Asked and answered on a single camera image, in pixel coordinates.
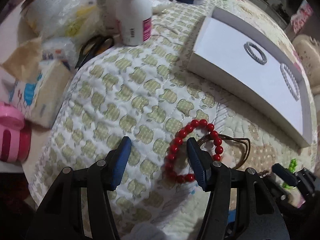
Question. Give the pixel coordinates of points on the cartoon printed tissue pack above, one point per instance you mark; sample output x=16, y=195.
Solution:
x=40, y=100

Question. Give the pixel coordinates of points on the white shallow tray box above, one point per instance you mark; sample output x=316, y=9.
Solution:
x=234, y=55

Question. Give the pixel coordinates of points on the patterned quilted table cover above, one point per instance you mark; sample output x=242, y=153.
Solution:
x=147, y=94

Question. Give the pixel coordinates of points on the black scissors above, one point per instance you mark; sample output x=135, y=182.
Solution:
x=93, y=47

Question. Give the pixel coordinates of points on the white bottle pink label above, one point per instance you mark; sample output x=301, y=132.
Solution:
x=134, y=19

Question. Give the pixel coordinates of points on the pink striped cup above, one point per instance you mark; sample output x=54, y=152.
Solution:
x=15, y=135

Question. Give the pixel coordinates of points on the gold-rimmed white tin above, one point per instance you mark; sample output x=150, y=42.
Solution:
x=38, y=13

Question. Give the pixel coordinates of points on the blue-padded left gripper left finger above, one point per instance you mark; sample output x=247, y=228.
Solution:
x=116, y=162

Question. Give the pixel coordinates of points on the white bottle red cap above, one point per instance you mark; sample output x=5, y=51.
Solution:
x=107, y=10

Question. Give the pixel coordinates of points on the brown hair tie pink charm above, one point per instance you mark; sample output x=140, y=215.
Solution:
x=243, y=143

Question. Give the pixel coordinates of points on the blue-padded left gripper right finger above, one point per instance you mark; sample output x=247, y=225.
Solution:
x=200, y=161

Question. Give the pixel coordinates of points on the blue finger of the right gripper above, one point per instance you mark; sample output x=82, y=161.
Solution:
x=285, y=175

